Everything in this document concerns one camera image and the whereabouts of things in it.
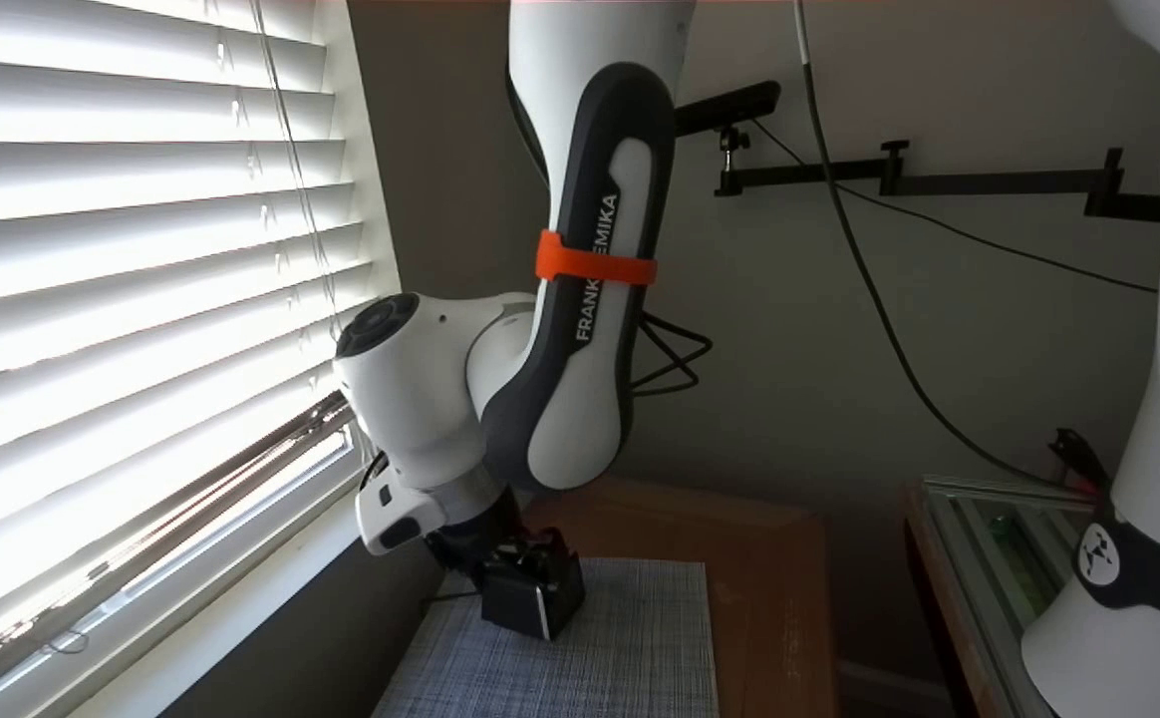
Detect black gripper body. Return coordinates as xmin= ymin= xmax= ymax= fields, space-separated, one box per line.
xmin=425 ymin=490 xmax=527 ymax=575

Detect black clock radio gadget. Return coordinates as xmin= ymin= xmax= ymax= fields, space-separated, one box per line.
xmin=478 ymin=526 xmax=587 ymax=643

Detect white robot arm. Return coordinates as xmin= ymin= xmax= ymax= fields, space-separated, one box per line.
xmin=333 ymin=0 xmax=699 ymax=554

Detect grey woven placemat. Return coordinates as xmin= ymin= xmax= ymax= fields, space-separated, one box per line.
xmin=369 ymin=559 xmax=721 ymax=718

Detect wooden table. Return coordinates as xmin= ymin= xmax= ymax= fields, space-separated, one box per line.
xmin=527 ymin=478 xmax=835 ymax=718

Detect white window blinds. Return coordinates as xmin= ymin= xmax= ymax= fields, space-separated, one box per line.
xmin=0 ymin=0 xmax=400 ymax=681

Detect glass top side table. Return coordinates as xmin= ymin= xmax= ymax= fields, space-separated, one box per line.
xmin=899 ymin=427 xmax=1108 ymax=718

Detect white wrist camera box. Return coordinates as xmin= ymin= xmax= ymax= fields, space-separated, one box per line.
xmin=354 ymin=470 xmax=445 ymax=554

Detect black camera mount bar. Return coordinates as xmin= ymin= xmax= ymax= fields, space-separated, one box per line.
xmin=672 ymin=81 xmax=1160 ymax=225

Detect black hanging cable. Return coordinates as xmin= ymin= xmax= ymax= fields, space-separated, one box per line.
xmin=748 ymin=0 xmax=1160 ymax=490

